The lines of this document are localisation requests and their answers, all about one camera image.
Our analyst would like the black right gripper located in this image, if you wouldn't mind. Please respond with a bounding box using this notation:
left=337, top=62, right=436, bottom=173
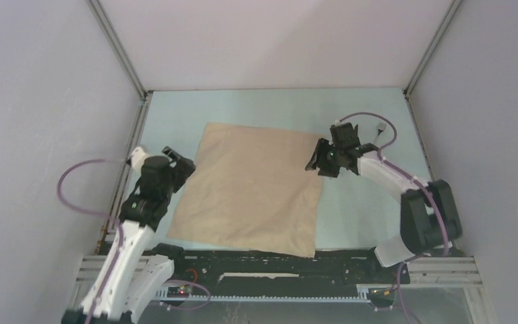
left=306, top=138, right=344, bottom=178

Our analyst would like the beige cloth napkin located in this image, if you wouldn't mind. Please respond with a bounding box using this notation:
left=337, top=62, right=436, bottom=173
left=167, top=123, right=323, bottom=258

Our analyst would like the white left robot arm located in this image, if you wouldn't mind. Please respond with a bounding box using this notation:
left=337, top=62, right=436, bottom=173
left=61, top=146, right=196, bottom=323

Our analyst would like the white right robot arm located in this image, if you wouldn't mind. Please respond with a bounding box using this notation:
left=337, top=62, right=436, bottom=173
left=305, top=123, right=463, bottom=282

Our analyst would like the silver fork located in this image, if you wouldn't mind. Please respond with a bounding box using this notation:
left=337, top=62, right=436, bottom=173
left=373, top=122, right=388, bottom=144

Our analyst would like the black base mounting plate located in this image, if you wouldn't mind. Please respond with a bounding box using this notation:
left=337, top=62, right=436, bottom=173
left=144, top=243, right=410, bottom=297

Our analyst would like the right aluminium corner post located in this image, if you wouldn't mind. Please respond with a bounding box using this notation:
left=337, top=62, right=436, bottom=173
left=404, top=0, right=465, bottom=97

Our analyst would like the aluminium corner post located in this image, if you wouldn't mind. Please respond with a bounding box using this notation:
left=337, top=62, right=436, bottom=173
left=404, top=0, right=465, bottom=97
left=86, top=0, right=148, bottom=100

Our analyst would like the white cable duct strip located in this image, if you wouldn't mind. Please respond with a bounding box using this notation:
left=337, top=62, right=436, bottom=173
left=152, top=286, right=370, bottom=303

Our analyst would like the left aluminium corner post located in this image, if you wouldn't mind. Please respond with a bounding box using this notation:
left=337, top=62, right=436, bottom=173
left=86, top=0, right=148, bottom=100

